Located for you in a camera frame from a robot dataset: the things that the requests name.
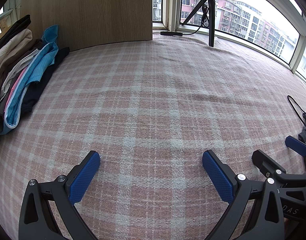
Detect apartment buildings outside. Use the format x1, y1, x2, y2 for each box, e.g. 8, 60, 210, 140
153, 0, 299, 58

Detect white window frame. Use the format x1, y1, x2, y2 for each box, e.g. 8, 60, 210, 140
152, 0, 306, 92

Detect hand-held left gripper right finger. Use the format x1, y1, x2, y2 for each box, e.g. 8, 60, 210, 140
202, 150, 286, 240

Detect black ring light cable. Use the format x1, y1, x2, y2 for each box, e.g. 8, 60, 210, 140
160, 0, 211, 36

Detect navy garment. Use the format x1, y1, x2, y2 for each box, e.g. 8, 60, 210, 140
22, 47, 70, 113

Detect cream ribbed garment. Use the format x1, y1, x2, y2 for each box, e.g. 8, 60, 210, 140
0, 29, 33, 82

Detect pink garment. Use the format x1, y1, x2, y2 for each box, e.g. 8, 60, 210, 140
5, 68, 28, 107

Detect light blue garment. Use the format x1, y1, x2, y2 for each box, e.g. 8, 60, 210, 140
0, 25, 60, 136

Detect black tripod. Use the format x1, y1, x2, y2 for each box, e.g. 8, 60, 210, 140
180, 0, 216, 47

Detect pink plaid blanket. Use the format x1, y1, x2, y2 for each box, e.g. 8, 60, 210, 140
0, 34, 306, 240

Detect black garment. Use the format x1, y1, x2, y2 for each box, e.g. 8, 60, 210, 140
0, 15, 31, 53

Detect white garment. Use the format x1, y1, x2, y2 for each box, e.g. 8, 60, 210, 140
2, 49, 40, 96

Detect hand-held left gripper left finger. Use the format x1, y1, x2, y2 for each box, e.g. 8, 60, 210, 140
18, 150, 101, 240

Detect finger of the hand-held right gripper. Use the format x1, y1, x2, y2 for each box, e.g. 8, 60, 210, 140
252, 149, 306, 189
285, 135, 306, 174

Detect wooden cabinet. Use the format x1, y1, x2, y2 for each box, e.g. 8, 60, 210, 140
19, 0, 153, 52

